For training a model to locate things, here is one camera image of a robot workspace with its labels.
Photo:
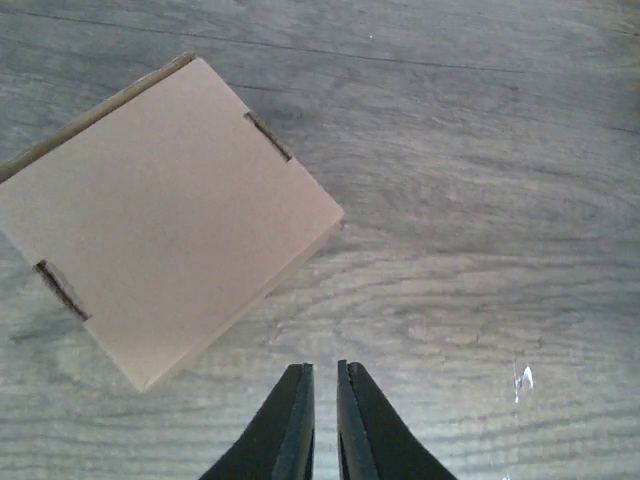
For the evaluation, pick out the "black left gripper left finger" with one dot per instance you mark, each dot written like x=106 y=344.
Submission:
x=278 y=443

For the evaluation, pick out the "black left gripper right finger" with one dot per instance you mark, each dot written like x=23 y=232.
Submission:
x=373 y=440

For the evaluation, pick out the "brown cardboard box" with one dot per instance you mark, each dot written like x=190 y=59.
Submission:
x=162 y=215

